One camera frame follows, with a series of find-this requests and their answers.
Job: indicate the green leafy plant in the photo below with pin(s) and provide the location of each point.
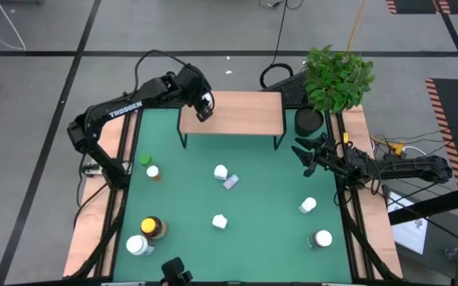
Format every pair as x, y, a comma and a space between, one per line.
336, 79

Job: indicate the black beam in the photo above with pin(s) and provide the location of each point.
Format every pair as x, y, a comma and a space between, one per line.
431, 205

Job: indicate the black device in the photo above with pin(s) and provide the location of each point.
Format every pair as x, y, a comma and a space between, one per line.
175, 272

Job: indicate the clear jar white lid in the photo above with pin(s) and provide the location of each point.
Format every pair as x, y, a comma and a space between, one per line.
321, 238

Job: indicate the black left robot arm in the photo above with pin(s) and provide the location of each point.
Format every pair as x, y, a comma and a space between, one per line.
125, 106

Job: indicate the small white cap bottle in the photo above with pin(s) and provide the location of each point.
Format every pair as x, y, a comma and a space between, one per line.
208, 100

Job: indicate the white paper sheet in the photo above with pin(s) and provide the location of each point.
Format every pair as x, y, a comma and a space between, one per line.
410, 230

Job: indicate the large white bottle fruit label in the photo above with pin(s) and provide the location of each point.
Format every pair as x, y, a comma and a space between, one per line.
137, 244

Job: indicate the brown bottle yellow cap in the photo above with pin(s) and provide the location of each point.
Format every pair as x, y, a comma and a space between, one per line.
151, 226

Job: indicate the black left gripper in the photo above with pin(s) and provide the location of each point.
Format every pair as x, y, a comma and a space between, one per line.
193, 81

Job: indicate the green cap bottle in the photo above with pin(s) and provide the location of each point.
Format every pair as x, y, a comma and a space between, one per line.
145, 159

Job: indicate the white Melatonin bottle blue label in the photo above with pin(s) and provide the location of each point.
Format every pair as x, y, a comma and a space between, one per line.
220, 221

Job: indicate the yellow power plug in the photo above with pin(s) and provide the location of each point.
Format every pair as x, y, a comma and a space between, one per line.
397, 148

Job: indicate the black plant pot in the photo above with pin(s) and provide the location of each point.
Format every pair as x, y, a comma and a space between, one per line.
307, 121

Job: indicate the green table mat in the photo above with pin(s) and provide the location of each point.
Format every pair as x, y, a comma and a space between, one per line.
253, 246

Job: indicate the slim white bottle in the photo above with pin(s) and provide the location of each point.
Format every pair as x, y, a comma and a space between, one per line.
307, 205

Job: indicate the wooden shelf black metal frame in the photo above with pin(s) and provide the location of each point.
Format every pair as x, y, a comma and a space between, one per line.
241, 113

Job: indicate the white bottle square body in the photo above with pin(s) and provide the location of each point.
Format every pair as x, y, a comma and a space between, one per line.
220, 172

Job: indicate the black aluminium frame rail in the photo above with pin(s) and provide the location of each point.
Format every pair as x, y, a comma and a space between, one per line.
358, 238
107, 242

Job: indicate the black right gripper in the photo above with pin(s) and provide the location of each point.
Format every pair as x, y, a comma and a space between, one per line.
330, 157

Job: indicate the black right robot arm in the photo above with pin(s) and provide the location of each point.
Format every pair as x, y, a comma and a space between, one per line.
412, 165

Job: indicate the black perforated panel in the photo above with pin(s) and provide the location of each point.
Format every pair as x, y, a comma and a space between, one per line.
290, 89

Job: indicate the orange bottle white cap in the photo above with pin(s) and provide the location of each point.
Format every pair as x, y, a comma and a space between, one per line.
153, 172

